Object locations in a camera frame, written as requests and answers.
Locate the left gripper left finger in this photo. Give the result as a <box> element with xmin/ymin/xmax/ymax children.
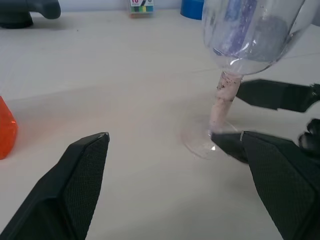
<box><xmin>0</xmin><ymin>131</ymin><xmax>111</xmax><ymax>240</ymax></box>

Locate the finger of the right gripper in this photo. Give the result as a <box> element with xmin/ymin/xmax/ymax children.
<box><xmin>235</xmin><ymin>79</ymin><xmax>320</xmax><ymax>114</ymax></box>
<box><xmin>210</xmin><ymin>132</ymin><xmax>250</xmax><ymax>165</ymax></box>

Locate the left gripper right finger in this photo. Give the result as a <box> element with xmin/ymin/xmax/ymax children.
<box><xmin>240</xmin><ymin>130</ymin><xmax>320</xmax><ymax>240</ymax></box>

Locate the clear wine glass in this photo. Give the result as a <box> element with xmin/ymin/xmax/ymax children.
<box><xmin>179</xmin><ymin>0</ymin><xmax>307</xmax><ymax>161</ymax></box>

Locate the bottle with orange liquid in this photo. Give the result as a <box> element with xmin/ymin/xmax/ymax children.
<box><xmin>0</xmin><ymin>95</ymin><xmax>19</xmax><ymax>160</ymax></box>

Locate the blue tape roll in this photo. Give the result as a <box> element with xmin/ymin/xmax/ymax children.
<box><xmin>180</xmin><ymin>0</ymin><xmax>205</xmax><ymax>21</ymax></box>

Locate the marker pen set box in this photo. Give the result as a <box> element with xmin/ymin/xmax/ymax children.
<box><xmin>127</xmin><ymin>0</ymin><xmax>156</xmax><ymax>19</ymax></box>

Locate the grey handheld remote controller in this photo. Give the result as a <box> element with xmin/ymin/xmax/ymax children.
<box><xmin>0</xmin><ymin>0</ymin><xmax>62</xmax><ymax>29</ymax></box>

